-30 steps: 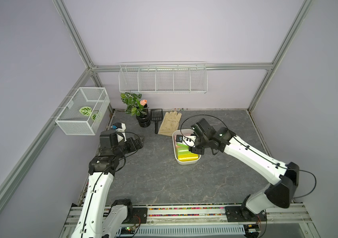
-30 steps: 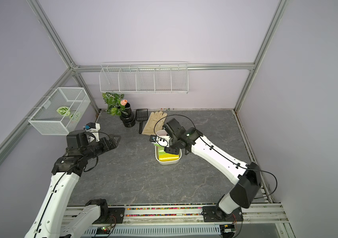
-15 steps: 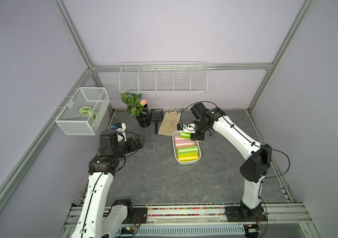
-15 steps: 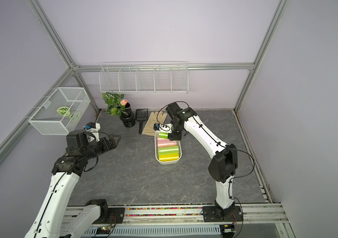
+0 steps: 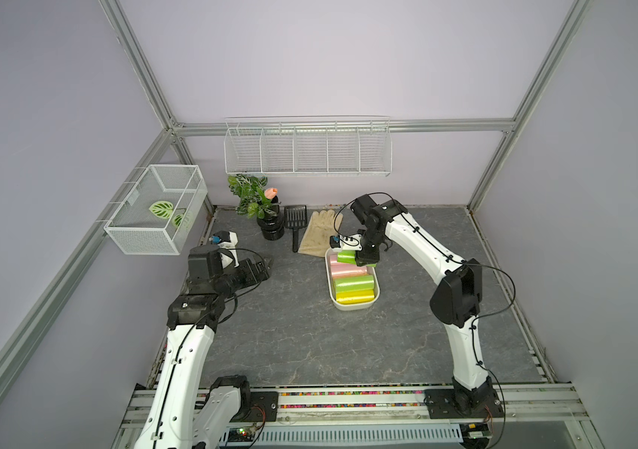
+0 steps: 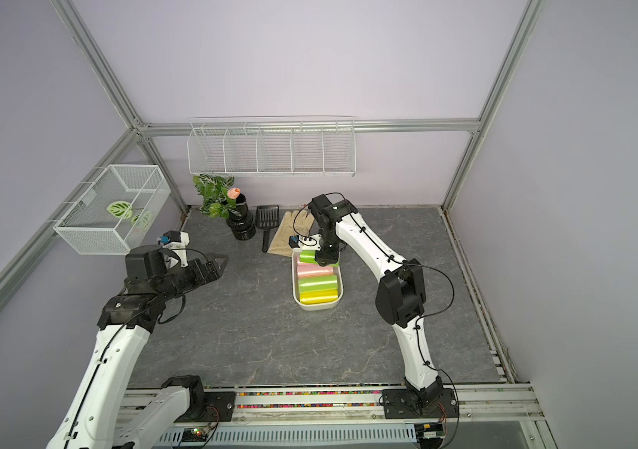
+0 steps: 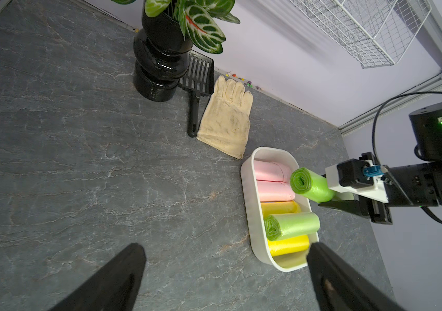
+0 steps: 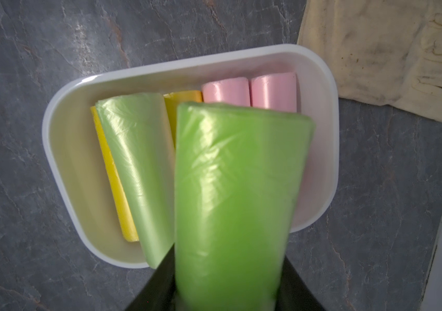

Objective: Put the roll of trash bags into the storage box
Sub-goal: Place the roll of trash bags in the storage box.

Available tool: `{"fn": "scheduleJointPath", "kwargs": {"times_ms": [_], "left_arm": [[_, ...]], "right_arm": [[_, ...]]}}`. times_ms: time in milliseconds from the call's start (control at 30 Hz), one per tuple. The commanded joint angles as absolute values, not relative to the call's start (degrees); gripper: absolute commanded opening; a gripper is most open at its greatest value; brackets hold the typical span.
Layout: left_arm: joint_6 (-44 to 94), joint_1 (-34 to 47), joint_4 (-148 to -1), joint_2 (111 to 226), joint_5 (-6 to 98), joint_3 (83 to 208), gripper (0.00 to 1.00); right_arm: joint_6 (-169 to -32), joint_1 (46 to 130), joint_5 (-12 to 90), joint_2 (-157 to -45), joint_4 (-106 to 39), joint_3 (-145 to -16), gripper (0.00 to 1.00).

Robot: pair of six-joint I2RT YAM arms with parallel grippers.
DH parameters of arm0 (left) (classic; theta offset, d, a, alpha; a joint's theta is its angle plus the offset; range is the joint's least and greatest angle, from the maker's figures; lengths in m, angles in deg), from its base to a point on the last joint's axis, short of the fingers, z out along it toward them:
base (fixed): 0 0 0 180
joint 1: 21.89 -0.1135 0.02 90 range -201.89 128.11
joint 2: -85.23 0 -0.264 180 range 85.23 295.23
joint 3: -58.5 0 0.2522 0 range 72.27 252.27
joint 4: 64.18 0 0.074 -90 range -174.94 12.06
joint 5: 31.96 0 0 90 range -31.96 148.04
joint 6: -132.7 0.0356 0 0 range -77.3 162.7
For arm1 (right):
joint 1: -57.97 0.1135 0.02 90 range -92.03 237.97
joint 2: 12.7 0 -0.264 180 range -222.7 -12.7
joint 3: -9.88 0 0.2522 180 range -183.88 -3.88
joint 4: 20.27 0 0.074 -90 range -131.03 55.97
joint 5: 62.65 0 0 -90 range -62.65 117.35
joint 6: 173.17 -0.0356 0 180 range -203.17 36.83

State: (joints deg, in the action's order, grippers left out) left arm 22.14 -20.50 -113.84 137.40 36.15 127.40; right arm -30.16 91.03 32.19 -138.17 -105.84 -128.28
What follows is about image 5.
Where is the green trash bag roll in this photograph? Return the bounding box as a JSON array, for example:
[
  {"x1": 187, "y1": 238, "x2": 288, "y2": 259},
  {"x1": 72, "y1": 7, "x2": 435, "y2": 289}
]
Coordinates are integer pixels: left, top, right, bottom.
[
  {"x1": 337, "y1": 250, "x2": 356, "y2": 265},
  {"x1": 333, "y1": 275, "x2": 375, "y2": 295}
]

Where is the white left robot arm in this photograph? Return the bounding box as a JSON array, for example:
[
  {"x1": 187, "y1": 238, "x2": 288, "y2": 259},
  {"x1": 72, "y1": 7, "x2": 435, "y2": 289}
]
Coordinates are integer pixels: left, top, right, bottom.
[{"x1": 135, "y1": 245, "x2": 272, "y2": 448}]

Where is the cream fabric glove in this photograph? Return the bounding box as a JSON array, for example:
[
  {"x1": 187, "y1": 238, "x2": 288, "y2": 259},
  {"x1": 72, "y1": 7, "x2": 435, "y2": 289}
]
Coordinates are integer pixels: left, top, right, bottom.
[{"x1": 298, "y1": 210, "x2": 343, "y2": 258}]

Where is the white plastic storage box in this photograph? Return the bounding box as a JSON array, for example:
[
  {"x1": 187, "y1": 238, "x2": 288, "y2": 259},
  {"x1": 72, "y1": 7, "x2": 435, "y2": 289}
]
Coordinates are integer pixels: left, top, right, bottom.
[{"x1": 325, "y1": 249, "x2": 381, "y2": 312}]

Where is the green artificial plant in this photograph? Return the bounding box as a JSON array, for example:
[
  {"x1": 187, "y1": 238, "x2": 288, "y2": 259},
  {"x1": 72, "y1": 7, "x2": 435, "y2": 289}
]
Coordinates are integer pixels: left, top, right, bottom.
[{"x1": 227, "y1": 174, "x2": 278, "y2": 220}]

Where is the green leaf in basket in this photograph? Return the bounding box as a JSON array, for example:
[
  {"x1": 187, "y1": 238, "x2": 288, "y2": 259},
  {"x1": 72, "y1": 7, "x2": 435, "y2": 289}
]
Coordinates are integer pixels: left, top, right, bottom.
[{"x1": 149, "y1": 200, "x2": 175, "y2": 220}]

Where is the front aluminium rail base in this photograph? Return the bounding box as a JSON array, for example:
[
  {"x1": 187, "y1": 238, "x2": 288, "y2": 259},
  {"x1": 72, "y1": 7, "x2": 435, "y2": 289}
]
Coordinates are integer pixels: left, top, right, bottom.
[{"x1": 110, "y1": 382, "x2": 601, "y2": 449}]

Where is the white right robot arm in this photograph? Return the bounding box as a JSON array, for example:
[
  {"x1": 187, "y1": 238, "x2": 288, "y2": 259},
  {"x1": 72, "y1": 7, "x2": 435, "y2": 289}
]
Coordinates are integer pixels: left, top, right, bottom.
[{"x1": 339, "y1": 194, "x2": 503, "y2": 416}]

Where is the black ceramic plant pot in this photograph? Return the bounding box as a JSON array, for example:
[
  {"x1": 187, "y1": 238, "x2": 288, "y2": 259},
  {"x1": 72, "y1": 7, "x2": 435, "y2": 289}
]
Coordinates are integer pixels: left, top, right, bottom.
[{"x1": 255, "y1": 198, "x2": 285, "y2": 241}]

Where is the black slotted plastic scoop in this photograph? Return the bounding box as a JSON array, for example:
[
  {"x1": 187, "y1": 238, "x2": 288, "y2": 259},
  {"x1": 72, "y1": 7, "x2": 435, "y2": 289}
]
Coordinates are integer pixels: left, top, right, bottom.
[{"x1": 285, "y1": 205, "x2": 308, "y2": 253}]

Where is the white wire wall shelf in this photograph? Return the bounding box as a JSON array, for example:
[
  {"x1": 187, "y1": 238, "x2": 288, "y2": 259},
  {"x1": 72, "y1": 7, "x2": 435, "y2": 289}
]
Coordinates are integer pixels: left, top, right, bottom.
[{"x1": 224, "y1": 115, "x2": 393, "y2": 176}]

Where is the white wire cube basket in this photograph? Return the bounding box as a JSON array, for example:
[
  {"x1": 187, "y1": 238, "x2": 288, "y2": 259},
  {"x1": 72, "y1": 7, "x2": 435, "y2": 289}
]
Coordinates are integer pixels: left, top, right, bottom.
[{"x1": 104, "y1": 164, "x2": 207, "y2": 256}]

